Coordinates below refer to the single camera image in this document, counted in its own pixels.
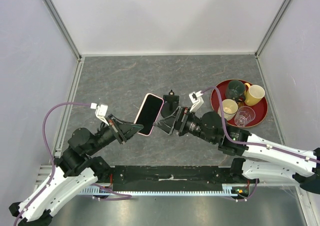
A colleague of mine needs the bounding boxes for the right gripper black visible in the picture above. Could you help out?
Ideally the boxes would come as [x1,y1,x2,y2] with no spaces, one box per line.
[153,105,217,145]

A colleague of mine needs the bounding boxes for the black phone stand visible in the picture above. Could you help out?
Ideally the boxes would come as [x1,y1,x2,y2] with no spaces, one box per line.
[160,89,180,118]

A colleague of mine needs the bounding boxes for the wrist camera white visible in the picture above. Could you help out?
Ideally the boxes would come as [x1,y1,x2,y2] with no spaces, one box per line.
[188,90,204,113]
[90,102,109,125]

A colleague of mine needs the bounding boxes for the clear drinking glass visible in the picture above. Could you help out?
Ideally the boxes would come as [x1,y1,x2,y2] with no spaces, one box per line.
[234,106,256,127]

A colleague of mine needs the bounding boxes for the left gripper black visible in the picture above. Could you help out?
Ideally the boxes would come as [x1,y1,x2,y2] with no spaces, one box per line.
[87,113,144,155]

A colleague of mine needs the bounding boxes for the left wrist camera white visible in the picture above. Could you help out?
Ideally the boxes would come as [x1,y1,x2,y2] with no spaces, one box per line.
[90,102,109,125]

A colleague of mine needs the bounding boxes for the phone with pink case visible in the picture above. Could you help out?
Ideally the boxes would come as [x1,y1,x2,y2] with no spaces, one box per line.
[134,93,164,137]

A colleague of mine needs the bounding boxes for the white cable duct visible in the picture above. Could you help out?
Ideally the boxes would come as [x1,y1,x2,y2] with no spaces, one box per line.
[78,185,248,197]

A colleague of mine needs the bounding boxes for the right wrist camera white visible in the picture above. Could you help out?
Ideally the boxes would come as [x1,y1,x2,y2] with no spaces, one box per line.
[188,90,204,113]

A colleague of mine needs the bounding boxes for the cream white cup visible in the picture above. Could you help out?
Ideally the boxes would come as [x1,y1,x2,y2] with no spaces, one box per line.
[222,99,239,121]

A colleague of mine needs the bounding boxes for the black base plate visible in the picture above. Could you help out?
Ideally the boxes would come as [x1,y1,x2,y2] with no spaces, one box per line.
[98,165,260,192]

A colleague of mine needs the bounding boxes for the dark green mug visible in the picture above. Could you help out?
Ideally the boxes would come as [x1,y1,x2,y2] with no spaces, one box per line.
[225,80,246,102]

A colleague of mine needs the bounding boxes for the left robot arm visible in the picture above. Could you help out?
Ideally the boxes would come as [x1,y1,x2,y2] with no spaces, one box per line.
[9,114,144,226]

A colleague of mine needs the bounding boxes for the yellow mug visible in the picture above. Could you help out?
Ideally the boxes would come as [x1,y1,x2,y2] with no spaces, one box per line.
[244,82,265,106]

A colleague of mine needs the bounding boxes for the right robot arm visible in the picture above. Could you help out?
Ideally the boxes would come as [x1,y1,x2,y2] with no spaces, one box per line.
[153,106,320,194]

